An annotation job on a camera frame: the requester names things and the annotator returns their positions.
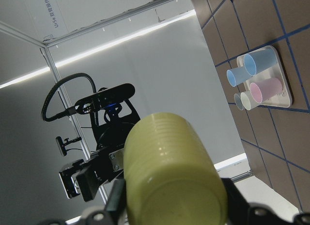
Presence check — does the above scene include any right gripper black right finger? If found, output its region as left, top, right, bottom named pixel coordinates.
left=221, top=178, right=252, bottom=225

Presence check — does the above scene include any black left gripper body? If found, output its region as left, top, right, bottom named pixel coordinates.
left=91, top=99, right=140, bottom=158

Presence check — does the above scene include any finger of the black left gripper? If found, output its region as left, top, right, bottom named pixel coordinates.
left=59, top=159, right=97, bottom=202

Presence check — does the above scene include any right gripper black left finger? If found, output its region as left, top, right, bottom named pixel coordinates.
left=105, top=179, right=126, bottom=212

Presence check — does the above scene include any yellow cup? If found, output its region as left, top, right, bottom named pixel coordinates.
left=124, top=112, right=228, bottom=225

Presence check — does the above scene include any cream cup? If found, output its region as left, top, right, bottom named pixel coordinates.
left=240, top=91, right=259, bottom=111

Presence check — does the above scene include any grey cup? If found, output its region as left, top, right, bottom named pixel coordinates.
left=233, top=93, right=244, bottom=111

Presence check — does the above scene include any pink cup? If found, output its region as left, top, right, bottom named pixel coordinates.
left=250, top=78, right=283, bottom=104

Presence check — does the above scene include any blue cup off tray corner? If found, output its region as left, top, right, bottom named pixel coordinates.
left=226, top=66, right=251, bottom=87

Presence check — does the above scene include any blue cup on tray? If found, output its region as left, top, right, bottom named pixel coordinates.
left=243, top=48, right=278, bottom=76

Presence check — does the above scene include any beige plastic tray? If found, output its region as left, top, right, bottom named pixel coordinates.
left=236, top=46, right=292, bottom=108

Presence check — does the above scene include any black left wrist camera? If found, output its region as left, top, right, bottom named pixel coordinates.
left=75, top=83, right=135, bottom=114

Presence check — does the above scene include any black overhead camera on frame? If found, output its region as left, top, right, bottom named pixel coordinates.
left=55, top=136, right=82, bottom=156

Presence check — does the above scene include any black drag chain cable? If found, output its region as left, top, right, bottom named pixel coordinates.
left=41, top=72, right=98, bottom=122

